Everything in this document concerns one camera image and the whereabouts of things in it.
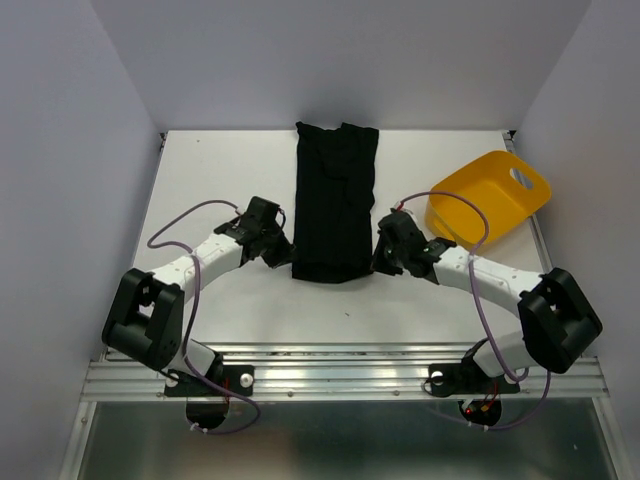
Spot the black t shirt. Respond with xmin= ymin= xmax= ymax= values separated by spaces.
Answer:
xmin=291 ymin=121 xmax=379 ymax=284

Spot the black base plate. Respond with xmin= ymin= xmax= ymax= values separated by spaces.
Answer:
xmin=162 ymin=363 xmax=256 ymax=399
xmin=421 ymin=363 xmax=520 ymax=398

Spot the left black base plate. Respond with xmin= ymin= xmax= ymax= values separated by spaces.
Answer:
xmin=162 ymin=363 xmax=256 ymax=399

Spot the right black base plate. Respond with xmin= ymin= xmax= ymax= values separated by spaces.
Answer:
xmin=421 ymin=363 xmax=520 ymax=398

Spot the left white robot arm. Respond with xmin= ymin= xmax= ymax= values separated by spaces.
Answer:
xmin=101 ymin=196 xmax=294 ymax=394

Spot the aluminium mounting rail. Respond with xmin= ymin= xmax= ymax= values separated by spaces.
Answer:
xmin=79 ymin=341 xmax=611 ymax=401

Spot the yellow plastic basket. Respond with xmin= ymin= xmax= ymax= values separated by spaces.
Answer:
xmin=424 ymin=150 xmax=552 ymax=249

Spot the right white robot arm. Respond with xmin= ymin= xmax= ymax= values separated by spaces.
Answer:
xmin=372 ymin=211 xmax=603 ymax=390

